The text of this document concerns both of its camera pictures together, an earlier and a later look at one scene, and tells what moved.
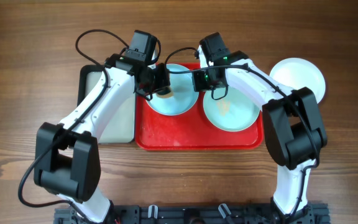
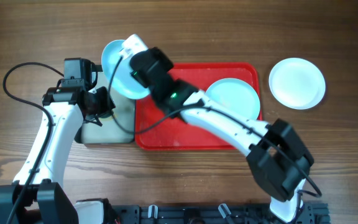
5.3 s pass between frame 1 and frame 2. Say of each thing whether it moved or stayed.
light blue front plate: moved
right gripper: moved
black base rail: stayed
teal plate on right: stayed
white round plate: stayed
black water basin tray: stayed
